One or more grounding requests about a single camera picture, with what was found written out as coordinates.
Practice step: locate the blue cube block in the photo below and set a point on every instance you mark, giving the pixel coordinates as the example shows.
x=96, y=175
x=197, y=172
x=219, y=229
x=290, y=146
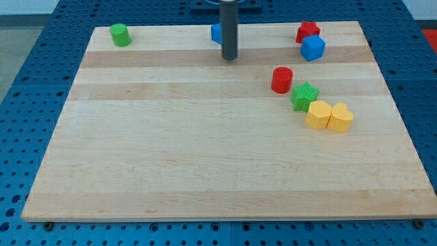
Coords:
x=312, y=47

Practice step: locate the red star block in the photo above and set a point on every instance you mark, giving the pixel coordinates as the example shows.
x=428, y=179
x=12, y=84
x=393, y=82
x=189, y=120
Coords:
x=306, y=29

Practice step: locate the yellow heart block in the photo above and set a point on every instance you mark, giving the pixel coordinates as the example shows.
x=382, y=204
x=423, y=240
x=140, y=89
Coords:
x=341, y=118

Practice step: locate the green cylinder block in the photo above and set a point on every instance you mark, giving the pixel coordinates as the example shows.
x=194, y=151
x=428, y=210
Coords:
x=120, y=35

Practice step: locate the green star block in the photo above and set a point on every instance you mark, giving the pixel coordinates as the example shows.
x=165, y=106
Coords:
x=302, y=96

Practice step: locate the blue block behind tool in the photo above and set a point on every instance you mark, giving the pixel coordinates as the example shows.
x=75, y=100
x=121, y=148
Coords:
x=216, y=33

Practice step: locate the red cylinder block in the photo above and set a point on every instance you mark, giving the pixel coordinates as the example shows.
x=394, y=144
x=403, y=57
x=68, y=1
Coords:
x=282, y=80

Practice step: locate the wooden board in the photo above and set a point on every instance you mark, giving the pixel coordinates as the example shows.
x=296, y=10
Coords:
x=165, y=129

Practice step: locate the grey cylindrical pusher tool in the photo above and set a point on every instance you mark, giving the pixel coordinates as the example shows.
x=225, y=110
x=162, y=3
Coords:
x=228, y=10

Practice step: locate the yellow hexagon block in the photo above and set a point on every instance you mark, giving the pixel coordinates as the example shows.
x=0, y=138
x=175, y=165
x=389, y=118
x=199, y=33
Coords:
x=318, y=114

